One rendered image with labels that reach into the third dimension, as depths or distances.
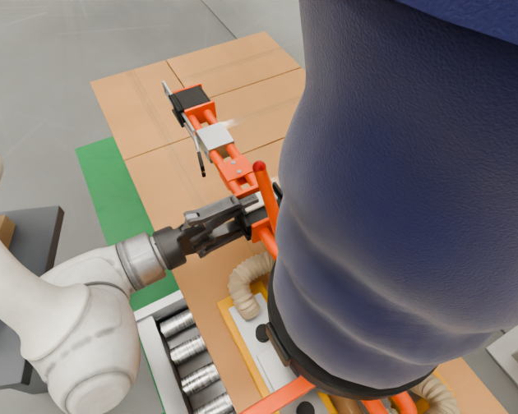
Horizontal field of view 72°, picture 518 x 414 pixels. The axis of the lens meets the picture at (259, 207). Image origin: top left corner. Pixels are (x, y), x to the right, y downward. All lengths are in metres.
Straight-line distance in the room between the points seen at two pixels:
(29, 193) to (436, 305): 2.35
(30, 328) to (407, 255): 0.42
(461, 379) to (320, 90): 0.67
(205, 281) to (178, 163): 0.83
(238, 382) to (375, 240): 0.55
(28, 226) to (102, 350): 0.81
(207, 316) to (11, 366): 0.52
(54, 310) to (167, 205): 0.94
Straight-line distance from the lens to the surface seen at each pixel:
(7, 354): 1.09
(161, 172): 1.50
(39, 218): 1.25
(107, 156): 2.43
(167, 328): 1.17
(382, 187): 0.16
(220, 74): 1.94
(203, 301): 0.75
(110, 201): 2.19
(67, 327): 0.49
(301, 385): 0.56
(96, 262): 0.63
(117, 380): 0.48
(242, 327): 0.70
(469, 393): 0.79
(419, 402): 0.73
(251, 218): 0.65
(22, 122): 2.93
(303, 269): 0.27
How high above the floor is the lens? 1.64
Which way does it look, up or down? 55 degrees down
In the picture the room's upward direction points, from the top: straight up
